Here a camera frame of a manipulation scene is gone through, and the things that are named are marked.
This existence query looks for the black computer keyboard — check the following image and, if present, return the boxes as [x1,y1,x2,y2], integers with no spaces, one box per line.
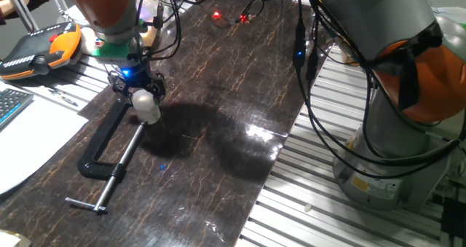
[0,87,35,130]

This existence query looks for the bag of yellow sponges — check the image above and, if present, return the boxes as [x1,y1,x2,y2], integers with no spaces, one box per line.
[138,0,161,47]

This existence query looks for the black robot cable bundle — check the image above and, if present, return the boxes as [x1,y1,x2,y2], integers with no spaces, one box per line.
[123,0,466,179]

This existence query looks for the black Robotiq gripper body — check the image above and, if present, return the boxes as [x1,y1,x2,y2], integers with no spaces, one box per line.
[112,60,157,91]

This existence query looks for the orange black teach pendant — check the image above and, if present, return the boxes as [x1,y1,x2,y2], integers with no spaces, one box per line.
[0,20,83,81]

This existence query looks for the white egg shaped object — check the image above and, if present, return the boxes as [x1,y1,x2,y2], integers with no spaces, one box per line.
[79,27,98,55]

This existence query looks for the gripper finger with silver pad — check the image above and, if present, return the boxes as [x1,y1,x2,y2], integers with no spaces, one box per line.
[108,71,128,97]

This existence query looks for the translucent white plastic lid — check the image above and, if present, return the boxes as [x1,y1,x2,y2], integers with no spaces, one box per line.
[131,89,159,110]

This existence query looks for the green wrist mount plate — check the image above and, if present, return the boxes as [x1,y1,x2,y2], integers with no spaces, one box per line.
[90,19,150,60]

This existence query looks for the small circuit board red light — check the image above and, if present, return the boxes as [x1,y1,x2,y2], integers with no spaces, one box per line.
[210,9,256,29]

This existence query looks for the dark marble pattern mat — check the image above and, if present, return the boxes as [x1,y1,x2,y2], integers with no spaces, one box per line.
[0,0,321,247]

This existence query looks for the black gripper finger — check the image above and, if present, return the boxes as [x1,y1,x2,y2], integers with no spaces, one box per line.
[148,74,167,104]

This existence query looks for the large white paper sheet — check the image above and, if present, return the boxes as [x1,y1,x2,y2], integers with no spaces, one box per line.
[0,81,90,195]

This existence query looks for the black metal C-clamp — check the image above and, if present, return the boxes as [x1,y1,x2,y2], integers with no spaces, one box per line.
[64,95,152,215]

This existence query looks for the open cardboard box wooden blocks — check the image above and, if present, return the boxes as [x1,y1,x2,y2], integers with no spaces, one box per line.
[340,52,360,66]

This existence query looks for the dark pen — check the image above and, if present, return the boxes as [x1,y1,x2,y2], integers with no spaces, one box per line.
[47,88,79,107]

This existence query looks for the black box device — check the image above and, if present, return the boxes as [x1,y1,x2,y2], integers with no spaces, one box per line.
[440,197,466,240]

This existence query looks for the forearm in dark red sleeve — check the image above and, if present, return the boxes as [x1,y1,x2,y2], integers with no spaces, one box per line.
[0,0,50,24]

